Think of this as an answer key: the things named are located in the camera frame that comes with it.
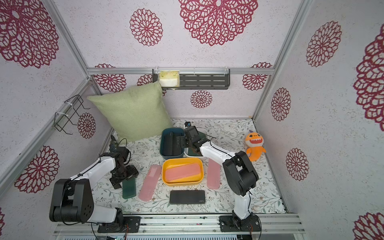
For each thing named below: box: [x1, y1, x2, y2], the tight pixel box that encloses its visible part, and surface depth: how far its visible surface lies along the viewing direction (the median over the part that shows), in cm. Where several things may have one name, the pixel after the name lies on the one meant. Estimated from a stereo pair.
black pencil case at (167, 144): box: [163, 131, 173, 156], surface depth 105 cm
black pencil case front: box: [169, 190, 206, 205], surface depth 83 cm
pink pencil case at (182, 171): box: [165, 163, 201, 182], surface depth 93 cm
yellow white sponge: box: [159, 70, 180, 88], surface depth 92 cm
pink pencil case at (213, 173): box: [207, 158, 221, 190], surface depth 91 cm
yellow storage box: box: [161, 157, 204, 187], surface depth 92 cm
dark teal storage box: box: [159, 127, 185, 159], surface depth 105 cm
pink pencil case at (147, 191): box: [138, 164, 162, 202], surface depth 90 cm
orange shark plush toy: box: [245, 130, 267, 162], surface depth 99 cm
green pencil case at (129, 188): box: [122, 177, 137, 200], surface depth 85 cm
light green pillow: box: [86, 81, 173, 143], surface depth 89 cm
